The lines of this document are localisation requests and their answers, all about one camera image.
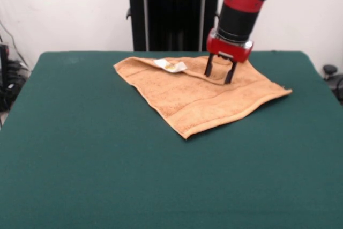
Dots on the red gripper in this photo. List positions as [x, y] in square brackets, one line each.
[227, 49]

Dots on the orange terry towel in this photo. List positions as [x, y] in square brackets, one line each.
[193, 100]

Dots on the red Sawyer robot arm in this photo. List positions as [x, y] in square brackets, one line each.
[241, 17]

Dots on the black office chair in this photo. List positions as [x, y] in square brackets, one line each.
[333, 77]

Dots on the dark green table cloth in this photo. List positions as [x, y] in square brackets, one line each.
[80, 175]

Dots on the black equipment box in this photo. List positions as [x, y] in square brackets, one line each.
[4, 78]

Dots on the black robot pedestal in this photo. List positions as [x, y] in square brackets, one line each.
[174, 11]

